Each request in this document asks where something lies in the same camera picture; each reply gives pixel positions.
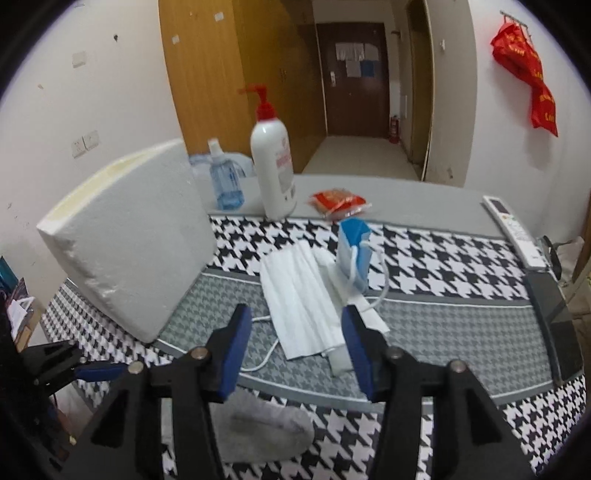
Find dark brown entrance door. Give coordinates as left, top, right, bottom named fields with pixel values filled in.
left=316, top=22, right=389, bottom=137

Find grey sock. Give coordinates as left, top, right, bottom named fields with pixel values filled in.
left=210, top=392, right=315, bottom=462

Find papers on door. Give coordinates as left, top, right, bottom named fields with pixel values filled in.
left=335, top=42, right=380, bottom=78

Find colourful printed box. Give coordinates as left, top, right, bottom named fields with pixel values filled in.
left=0, top=256, right=35, bottom=344

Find white foam box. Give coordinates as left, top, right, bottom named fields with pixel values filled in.
left=36, top=138, right=217, bottom=344

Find houndstooth table cloth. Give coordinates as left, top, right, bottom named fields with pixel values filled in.
left=44, top=215, right=587, bottom=476

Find red snack packet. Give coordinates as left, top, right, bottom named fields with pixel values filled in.
left=308, top=187, right=372, bottom=220

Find white wall sockets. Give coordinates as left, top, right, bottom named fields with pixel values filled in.
left=71, top=131, right=101, bottom=158

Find white face mask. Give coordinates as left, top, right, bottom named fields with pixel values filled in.
left=238, top=241, right=345, bottom=372

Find white remote control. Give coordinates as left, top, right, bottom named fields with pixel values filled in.
left=482, top=196, right=548, bottom=271

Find blue spray bottle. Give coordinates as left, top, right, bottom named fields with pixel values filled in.
left=206, top=137, right=245, bottom=210

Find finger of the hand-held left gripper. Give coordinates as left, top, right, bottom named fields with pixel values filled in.
left=74, top=362, right=131, bottom=384

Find wooden side door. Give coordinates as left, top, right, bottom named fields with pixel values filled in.
left=406, top=0, right=435, bottom=181

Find red plastic bag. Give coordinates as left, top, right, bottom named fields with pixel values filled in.
left=529, top=83, right=559, bottom=137

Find wooden wardrobe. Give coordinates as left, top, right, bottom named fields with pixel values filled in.
left=159, top=0, right=326, bottom=172

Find black smartphone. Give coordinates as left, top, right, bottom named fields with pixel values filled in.
left=524, top=272, right=585, bottom=384

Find white lotion bottle red pump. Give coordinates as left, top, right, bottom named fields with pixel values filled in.
left=239, top=84, right=297, bottom=220

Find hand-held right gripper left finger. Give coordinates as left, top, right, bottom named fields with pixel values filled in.
left=69, top=303, right=254, bottom=480

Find white soft tube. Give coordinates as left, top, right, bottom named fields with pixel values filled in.
left=314, top=249, right=391, bottom=377

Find red cloth on wall hook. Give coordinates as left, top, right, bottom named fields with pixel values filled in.
left=490, top=22, right=543, bottom=88

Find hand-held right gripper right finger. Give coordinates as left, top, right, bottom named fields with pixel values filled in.
left=341, top=305, right=532, bottom=480

